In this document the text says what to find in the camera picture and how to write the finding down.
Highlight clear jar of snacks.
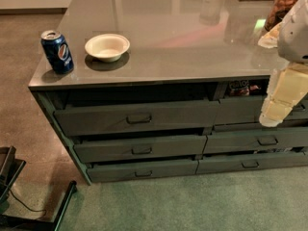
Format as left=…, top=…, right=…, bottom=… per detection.
left=264, top=0, right=297, bottom=31

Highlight black stand base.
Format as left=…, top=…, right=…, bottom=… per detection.
left=0, top=145, right=78, bottom=231

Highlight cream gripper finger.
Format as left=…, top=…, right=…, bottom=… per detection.
left=259, top=63, right=308, bottom=127

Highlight black cable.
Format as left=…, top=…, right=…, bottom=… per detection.
left=9, top=188, right=47, bottom=214

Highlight white paper bowl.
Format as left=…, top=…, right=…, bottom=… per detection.
left=85, top=34, right=130, bottom=63

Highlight blue Pepsi can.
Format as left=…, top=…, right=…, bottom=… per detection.
left=40, top=30, right=74, bottom=74

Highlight grey drawer cabinet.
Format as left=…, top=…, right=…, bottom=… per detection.
left=29, top=0, right=308, bottom=183

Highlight snack bag in drawer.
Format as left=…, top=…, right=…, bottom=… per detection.
left=227, top=80, right=262, bottom=96

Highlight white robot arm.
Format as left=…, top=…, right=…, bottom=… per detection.
left=259, top=0, right=308, bottom=127

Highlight grey drawer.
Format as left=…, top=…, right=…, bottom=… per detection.
left=87, top=159, right=198, bottom=183
left=196, top=152, right=308, bottom=174
left=204, top=127, right=308, bottom=154
left=54, top=100, right=218, bottom=136
left=215, top=95, right=308, bottom=125
left=74, top=135, right=207, bottom=163

